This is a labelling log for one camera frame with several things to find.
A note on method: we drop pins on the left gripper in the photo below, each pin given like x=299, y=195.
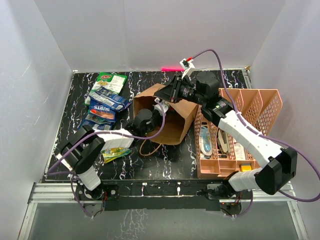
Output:
x=160, y=117

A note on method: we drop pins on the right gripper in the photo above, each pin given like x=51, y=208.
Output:
x=171, y=92

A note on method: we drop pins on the green white snack bag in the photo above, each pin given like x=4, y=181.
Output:
x=112, y=82

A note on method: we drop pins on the dark blue nutrition-label packet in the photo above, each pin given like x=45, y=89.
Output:
x=109, y=99

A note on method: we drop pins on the blue snack packet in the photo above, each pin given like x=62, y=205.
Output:
x=96, y=123

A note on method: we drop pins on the green yellow snack packet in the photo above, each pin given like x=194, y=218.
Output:
x=111, y=154

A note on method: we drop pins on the blue Burts crisps packet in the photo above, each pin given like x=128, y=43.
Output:
x=102, y=111

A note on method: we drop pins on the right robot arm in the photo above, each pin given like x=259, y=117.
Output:
x=277, y=165

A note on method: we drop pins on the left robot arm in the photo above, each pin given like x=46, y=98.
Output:
x=81, y=151

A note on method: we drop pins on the pink tape strip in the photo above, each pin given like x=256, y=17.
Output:
x=171, y=69

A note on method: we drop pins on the blue white toothbrush pack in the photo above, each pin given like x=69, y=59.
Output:
x=205, y=142

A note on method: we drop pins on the beige stapler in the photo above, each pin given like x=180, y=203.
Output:
x=223, y=142

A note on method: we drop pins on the pink plastic desk organizer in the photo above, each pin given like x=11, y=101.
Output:
x=260, y=108

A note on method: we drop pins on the white card packet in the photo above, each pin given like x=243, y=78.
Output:
x=240, y=154

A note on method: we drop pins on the yellow eraser block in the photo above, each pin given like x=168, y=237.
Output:
x=245, y=167

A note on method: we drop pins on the small white box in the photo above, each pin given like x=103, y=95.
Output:
x=64, y=162

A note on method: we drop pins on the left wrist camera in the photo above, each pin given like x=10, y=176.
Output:
x=161, y=106

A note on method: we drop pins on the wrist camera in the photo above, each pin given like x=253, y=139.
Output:
x=161, y=106
x=188, y=67

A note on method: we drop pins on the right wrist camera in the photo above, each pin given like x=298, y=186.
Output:
x=188, y=67

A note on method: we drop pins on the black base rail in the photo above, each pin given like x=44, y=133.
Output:
x=172, y=194

